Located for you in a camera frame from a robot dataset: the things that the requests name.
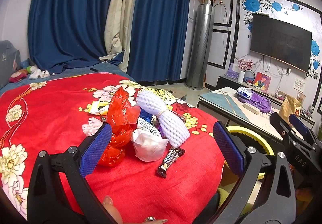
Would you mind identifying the black candy bar wrapper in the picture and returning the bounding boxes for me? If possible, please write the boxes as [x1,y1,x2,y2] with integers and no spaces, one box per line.
[156,147,186,178]

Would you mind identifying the silver tower air conditioner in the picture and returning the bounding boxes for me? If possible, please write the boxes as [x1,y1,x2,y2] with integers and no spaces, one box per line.
[186,1,215,89]

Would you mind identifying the red floral blanket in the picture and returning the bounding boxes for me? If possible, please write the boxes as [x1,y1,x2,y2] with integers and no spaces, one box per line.
[1,72,224,223]

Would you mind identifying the white vase with red flowers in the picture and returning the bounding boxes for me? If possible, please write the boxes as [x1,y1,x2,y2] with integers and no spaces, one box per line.
[237,58,254,83]

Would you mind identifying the black tv cabinet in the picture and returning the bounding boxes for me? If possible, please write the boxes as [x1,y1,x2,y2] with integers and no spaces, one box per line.
[216,74,316,129]

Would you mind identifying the brown paper bag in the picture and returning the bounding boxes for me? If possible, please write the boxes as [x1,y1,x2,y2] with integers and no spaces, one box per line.
[278,95,301,123]

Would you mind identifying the left hand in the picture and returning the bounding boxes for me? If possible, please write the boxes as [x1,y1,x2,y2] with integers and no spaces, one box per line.
[102,195,169,224]

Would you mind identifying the black curved television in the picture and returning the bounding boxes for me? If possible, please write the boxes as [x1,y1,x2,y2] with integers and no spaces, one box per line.
[250,14,312,72]

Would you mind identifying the yellow rimmed black trash bin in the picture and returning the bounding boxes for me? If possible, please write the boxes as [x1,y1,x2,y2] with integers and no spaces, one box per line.
[217,125,275,214]

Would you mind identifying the purple bag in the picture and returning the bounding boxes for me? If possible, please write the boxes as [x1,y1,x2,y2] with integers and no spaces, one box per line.
[237,92,272,113]

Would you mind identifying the white foam fruit net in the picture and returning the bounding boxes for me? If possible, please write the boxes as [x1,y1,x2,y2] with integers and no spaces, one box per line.
[136,90,190,148]

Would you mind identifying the plush toys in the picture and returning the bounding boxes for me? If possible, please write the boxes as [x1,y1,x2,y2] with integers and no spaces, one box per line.
[9,59,50,83]

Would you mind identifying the white tissue pack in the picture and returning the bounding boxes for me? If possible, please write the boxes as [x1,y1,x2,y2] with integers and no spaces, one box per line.
[236,87,253,99]

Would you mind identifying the round mirror ornament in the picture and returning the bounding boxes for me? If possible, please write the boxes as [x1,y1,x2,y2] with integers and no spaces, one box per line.
[244,69,255,85]

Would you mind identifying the blue curtain right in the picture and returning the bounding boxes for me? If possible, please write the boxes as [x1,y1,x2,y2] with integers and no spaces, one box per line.
[127,0,189,82]

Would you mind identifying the blue curtain left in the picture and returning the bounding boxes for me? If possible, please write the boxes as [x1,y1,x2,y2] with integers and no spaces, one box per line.
[28,0,111,73]

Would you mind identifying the beige curtain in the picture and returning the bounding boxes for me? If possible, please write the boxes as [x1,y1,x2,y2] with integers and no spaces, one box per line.
[100,0,136,72]

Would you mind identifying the coffee table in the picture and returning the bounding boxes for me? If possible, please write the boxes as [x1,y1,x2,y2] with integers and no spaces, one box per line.
[198,87,283,142]

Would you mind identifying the colourful picture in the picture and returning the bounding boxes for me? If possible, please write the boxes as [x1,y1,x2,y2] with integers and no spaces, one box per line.
[253,72,271,92]

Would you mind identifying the blue curtain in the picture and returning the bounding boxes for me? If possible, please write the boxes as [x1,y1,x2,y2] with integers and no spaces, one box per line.
[127,0,189,82]
[28,0,111,73]

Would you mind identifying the red plastic bag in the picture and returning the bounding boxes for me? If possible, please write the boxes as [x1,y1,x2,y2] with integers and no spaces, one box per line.
[98,87,140,167]

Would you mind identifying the white plastic bag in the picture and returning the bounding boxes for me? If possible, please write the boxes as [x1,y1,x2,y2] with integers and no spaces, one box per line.
[132,129,168,162]

